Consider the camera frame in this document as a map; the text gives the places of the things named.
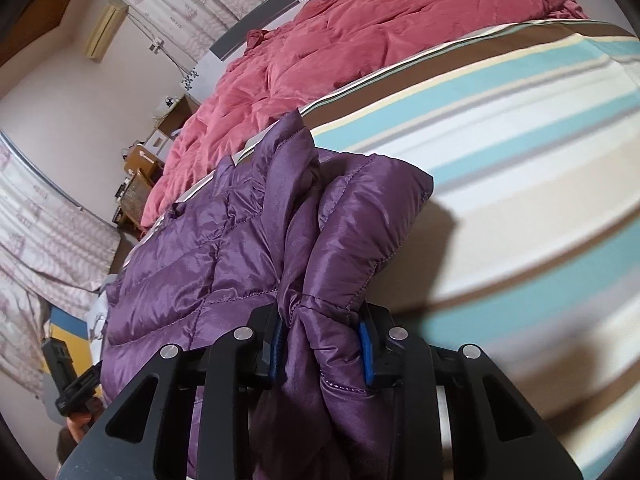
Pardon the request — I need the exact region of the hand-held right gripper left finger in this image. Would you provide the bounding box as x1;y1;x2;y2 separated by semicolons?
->
57;305;287;480

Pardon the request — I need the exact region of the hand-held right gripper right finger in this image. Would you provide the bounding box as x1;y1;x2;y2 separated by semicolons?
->
359;302;586;480

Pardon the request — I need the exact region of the beige air conditioner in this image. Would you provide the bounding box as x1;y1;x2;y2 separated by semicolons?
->
82;0;129;61

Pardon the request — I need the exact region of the deer print pillow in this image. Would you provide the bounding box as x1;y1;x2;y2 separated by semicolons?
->
85;290;108;351

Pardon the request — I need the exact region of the printed window curtain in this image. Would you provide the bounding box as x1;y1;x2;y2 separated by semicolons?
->
97;0;311;68

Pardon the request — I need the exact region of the grey curtain rail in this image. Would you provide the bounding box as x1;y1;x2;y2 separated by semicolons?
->
0;130;83;208

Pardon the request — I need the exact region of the striped bed sheet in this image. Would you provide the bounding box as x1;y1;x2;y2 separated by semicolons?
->
150;20;640;480

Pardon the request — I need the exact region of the wooden desk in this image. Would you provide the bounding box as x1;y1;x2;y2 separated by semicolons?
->
150;95;201;141

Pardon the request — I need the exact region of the person's left hand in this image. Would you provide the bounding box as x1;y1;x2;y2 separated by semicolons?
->
65;407;96;443

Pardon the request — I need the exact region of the red quilt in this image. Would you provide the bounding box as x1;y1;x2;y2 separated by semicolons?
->
140;0;591;228

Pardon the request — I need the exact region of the white grey headboard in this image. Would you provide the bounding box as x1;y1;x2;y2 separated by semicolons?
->
182;0;321;98

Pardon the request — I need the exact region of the wooden rattan chair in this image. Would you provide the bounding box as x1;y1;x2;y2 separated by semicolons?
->
112;167;166;233

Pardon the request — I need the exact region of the air conditioner power cord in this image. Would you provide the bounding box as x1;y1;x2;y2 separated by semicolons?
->
125;10;186;76

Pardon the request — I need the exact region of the purple down jacket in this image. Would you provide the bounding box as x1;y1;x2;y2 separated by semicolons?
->
100;110;436;480

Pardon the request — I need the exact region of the brown bag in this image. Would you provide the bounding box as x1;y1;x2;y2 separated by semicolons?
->
124;144;166;173

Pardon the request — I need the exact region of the printed side curtain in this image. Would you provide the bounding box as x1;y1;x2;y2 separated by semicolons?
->
0;132;121;396

